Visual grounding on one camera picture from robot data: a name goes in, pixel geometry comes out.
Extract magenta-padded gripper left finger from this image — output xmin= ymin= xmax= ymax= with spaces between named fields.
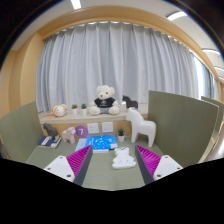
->
xmin=43 ymin=144 xmax=94 ymax=187

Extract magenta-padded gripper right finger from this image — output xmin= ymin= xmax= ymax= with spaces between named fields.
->
xmin=134 ymin=144 xmax=183 ymax=186

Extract dark navy book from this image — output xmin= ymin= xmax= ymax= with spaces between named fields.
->
xmin=37 ymin=134 xmax=63 ymax=149

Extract pink horse figurine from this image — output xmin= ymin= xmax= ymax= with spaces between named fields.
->
xmin=61 ymin=126 xmax=77 ymax=145

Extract dark grey horse figurine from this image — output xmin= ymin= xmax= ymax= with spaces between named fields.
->
xmin=42 ymin=122 xmax=59 ymax=138

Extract white bear-shaped power strip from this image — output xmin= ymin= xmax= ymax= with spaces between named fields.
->
xmin=111 ymin=146 xmax=138 ymax=170

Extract round purple number sign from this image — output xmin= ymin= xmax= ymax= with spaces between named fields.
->
xmin=74 ymin=125 xmax=89 ymax=139

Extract green partition panel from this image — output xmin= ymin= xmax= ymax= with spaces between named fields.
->
xmin=147 ymin=90 xmax=220 ymax=168
xmin=200 ymin=95 xmax=224 ymax=148
xmin=0 ymin=101 xmax=44 ymax=164

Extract large white horse figurine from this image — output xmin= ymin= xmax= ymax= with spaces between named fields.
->
xmin=125 ymin=107 xmax=157 ymax=148

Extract bright blue book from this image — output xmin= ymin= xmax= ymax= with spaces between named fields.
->
xmin=85 ymin=134 xmax=118 ymax=152

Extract small round cream plush toy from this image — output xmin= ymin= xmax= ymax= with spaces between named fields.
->
xmin=51 ymin=103 xmax=68 ymax=118

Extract black horse figurine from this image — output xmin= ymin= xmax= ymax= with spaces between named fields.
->
xmin=121 ymin=95 xmax=139 ymax=110

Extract cream teddy bear black shirt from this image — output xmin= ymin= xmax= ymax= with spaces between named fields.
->
xmin=88 ymin=84 xmax=121 ymax=116

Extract light grey curtain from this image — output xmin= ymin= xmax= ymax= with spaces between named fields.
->
xmin=35 ymin=21 xmax=214 ymax=113

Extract white ceiling light strips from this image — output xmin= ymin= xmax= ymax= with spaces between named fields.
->
xmin=70 ymin=0 xmax=224 ymax=81

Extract white wall socket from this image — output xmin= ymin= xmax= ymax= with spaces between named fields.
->
xmin=86 ymin=122 xmax=100 ymax=135
xmin=101 ymin=121 xmax=114 ymax=134

